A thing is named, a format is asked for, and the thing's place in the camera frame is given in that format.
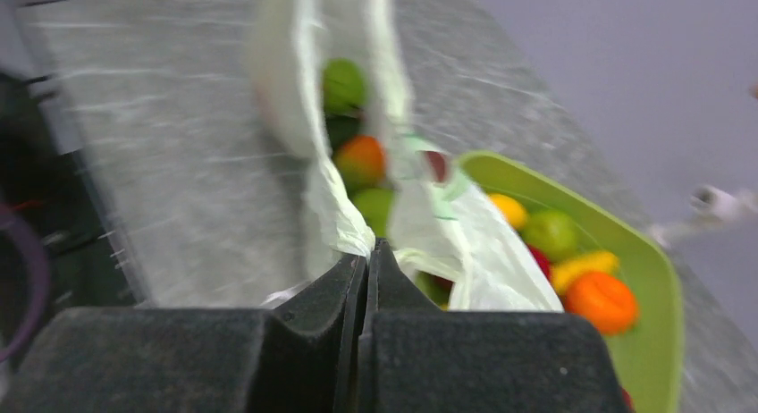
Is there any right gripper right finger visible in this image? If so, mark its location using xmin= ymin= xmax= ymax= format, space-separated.
xmin=356 ymin=240 xmax=627 ymax=412

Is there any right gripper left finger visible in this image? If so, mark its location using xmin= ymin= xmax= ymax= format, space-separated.
xmin=1 ymin=255 xmax=366 ymax=412

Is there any light green plastic bag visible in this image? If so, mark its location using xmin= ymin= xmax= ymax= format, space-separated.
xmin=247 ymin=0 xmax=562 ymax=311

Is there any green fruit in bag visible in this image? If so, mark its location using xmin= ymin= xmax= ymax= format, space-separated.
xmin=351 ymin=188 xmax=394 ymax=238
xmin=322 ymin=58 xmax=366 ymax=115

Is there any orange fruit in bag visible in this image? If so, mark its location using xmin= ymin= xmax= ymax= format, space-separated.
xmin=333 ymin=135 xmax=385 ymax=192

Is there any red apple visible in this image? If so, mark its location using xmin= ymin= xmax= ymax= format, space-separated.
xmin=527 ymin=244 xmax=552 ymax=281

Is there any yellow mango left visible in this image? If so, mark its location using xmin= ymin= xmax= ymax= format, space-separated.
xmin=488 ymin=193 xmax=529 ymax=231

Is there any green apple in basket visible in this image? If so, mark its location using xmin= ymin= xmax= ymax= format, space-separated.
xmin=520 ymin=209 xmax=579 ymax=262

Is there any dark purple mangosteen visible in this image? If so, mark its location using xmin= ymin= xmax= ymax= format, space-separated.
xmin=422 ymin=150 xmax=450 ymax=184

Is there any orange fruit in basket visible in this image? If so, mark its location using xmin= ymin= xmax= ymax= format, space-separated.
xmin=563 ymin=272 xmax=639 ymax=336

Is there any yellow banana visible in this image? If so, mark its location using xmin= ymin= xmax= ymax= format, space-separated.
xmin=551 ymin=249 xmax=620 ymax=296

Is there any dark green cucumber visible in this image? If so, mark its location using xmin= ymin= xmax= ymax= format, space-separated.
xmin=325 ymin=115 xmax=362 ymax=153

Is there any green plastic basket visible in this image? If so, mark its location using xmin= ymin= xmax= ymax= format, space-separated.
xmin=458 ymin=150 xmax=685 ymax=412

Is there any white pipe with faucets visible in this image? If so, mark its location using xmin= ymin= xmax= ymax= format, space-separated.
xmin=647 ymin=185 xmax=757 ymax=249

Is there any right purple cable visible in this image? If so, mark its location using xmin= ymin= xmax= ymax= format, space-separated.
xmin=0 ymin=204 xmax=52 ymax=364

